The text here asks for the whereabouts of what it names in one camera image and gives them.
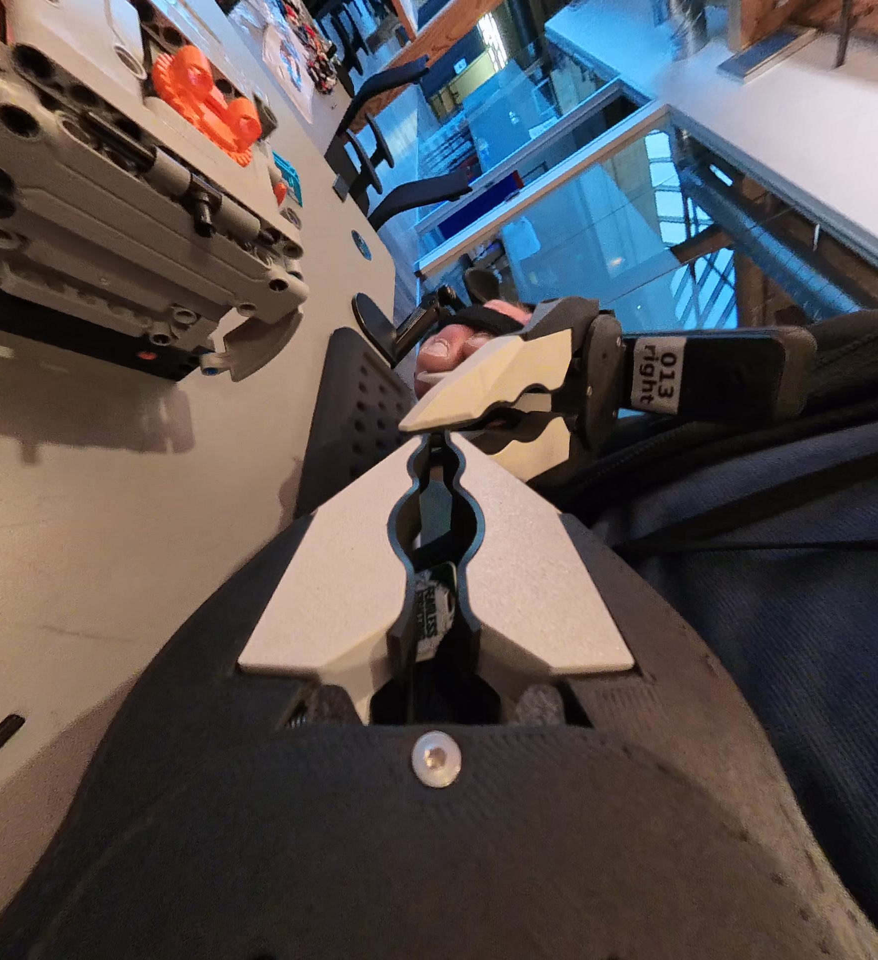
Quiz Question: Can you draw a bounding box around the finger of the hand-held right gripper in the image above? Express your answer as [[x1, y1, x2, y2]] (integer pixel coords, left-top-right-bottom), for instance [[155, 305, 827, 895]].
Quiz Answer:
[[399, 327, 578, 436], [469, 413, 578, 484]]

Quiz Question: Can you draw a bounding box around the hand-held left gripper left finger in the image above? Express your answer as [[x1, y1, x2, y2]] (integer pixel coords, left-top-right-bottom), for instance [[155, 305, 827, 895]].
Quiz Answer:
[[237, 447, 437, 721]]

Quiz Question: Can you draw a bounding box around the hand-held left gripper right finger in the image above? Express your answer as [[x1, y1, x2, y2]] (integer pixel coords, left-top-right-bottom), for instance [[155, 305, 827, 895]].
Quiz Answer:
[[442, 443, 638, 724]]

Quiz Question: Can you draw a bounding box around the grey orange toy brick assembly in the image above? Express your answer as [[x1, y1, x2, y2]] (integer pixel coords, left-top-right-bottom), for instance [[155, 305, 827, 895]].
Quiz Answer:
[[0, 0, 312, 379]]

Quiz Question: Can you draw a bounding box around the person's right hand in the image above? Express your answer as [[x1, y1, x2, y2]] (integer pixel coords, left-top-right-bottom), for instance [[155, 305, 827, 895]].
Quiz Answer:
[[414, 297, 533, 399]]

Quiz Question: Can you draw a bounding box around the black stand base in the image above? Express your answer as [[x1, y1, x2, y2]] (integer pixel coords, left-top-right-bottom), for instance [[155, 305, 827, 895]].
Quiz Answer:
[[352, 285, 425, 361]]

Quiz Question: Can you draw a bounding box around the black perforated armrest pad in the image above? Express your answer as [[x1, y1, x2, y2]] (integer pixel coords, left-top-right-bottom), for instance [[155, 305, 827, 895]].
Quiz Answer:
[[292, 327, 428, 519]]

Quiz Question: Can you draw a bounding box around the white background counter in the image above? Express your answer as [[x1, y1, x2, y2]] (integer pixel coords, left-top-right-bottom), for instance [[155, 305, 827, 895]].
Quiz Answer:
[[544, 0, 878, 294]]

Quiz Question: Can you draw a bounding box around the person's jeans leg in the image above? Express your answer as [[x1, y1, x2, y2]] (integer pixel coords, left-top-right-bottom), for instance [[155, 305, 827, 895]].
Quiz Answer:
[[589, 413, 878, 960]]

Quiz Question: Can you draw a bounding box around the teal plastic object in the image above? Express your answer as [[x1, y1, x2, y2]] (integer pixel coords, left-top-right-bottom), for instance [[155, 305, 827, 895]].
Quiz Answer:
[[271, 150, 305, 211]]

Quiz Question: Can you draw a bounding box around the black office chair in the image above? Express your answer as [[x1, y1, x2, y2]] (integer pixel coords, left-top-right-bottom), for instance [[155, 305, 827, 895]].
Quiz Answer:
[[324, 57, 477, 226]]

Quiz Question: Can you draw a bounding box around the brown background table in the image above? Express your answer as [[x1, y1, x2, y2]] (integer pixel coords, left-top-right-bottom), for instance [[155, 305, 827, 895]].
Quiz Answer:
[[364, 0, 507, 106]]

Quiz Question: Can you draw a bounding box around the toy brick car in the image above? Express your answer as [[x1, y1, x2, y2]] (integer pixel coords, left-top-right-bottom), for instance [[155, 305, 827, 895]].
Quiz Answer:
[[282, 0, 342, 94]]

